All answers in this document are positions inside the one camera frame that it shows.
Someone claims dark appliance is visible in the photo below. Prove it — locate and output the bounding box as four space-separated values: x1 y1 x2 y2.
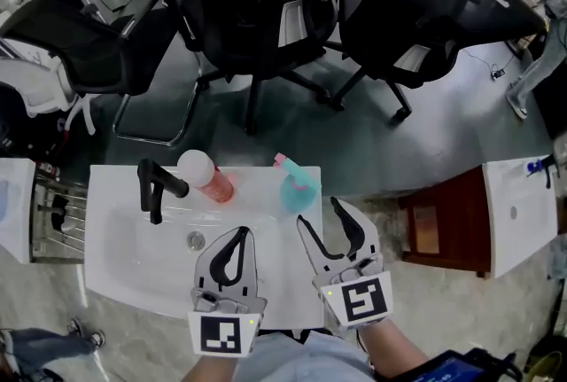
0 82 67 164

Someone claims orange bottle white cap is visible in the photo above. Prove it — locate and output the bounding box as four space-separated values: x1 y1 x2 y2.
176 148 236 204

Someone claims slim black faucet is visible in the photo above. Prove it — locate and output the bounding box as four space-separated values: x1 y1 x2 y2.
538 153 560 190

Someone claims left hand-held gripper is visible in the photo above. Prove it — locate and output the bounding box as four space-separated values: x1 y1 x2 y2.
186 226 268 358

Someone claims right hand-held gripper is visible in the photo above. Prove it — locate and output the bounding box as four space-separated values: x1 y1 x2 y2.
295 196 394 332

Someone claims white basin on black stand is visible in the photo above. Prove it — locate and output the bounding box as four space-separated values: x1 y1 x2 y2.
83 164 327 331

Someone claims person's right forearm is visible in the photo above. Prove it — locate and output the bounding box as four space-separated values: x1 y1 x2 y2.
356 317 429 382

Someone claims white mesh office chair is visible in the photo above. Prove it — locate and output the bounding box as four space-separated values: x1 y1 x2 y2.
0 56 97 136

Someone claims black angular sink faucet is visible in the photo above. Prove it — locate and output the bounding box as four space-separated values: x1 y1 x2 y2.
136 158 190 225

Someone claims black strapped phone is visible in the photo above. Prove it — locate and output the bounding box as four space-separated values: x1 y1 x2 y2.
398 347 524 382

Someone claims white basin on wooden cabinet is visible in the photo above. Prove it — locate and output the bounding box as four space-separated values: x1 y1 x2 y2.
396 156 559 280

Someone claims small white basin metal stand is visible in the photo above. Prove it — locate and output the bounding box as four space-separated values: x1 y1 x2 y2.
0 157 89 266

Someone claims person's left forearm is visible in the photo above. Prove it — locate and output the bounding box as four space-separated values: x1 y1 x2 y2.
181 353 243 382

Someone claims person's pale blue shirt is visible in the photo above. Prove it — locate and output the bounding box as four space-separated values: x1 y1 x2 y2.
238 329 373 382

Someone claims black cantilever office chair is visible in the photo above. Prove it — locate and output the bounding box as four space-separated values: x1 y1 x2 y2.
0 0 200 146

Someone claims teal spray bottle pink trigger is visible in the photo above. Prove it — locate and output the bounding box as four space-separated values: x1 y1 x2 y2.
273 152 323 214

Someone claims black swivel chair curved headrest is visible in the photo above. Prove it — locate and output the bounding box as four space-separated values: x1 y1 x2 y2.
330 0 546 122

